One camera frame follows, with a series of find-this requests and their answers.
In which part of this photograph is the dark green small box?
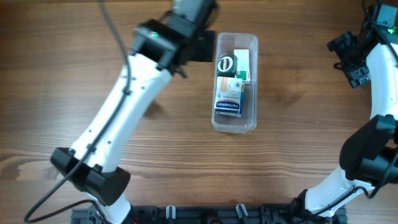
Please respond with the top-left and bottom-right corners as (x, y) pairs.
(216, 54), (238, 78)

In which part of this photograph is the white green medicine box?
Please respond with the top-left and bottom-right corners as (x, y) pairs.
(234, 49), (251, 85)

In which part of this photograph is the blue medicine box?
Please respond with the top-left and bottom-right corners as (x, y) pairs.
(239, 83), (245, 116)

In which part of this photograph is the white Hansaplast plaster box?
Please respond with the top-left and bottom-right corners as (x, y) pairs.
(214, 77), (243, 117)

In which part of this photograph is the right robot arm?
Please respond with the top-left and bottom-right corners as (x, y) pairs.
(284, 0), (397, 223)

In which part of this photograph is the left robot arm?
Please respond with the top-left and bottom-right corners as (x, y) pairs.
(50, 11), (215, 223)

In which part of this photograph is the clear plastic container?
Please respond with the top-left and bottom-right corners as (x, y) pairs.
(211, 32), (259, 134)

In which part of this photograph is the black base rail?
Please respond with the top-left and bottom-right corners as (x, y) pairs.
(70, 204), (348, 224)

